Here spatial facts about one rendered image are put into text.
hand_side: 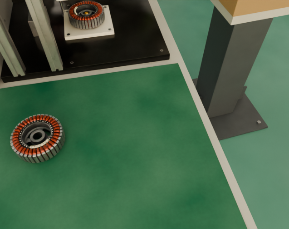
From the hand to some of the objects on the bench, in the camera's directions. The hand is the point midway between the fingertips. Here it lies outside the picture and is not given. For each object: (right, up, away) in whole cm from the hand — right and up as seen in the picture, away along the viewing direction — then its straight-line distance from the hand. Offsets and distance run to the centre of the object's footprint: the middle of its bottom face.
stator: (-1, -57, -36) cm, 67 cm away
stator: (+5, -20, -13) cm, 24 cm away
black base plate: (+1, -13, -3) cm, 13 cm away
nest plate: (+5, -21, -12) cm, 24 cm away
